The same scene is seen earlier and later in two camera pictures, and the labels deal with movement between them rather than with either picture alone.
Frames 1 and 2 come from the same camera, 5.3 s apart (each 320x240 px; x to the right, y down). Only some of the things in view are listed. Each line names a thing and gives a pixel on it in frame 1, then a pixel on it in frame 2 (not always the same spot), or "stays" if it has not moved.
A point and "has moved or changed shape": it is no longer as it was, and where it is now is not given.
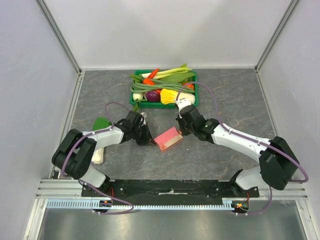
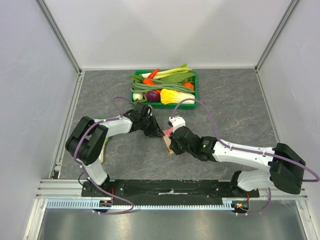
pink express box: [168, 138] has moved or changed shape
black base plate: [174, 189] stays
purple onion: [152, 96] stays
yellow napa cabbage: [169, 96] stays
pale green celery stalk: [183, 69] stays
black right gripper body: [186, 124] to [175, 142]
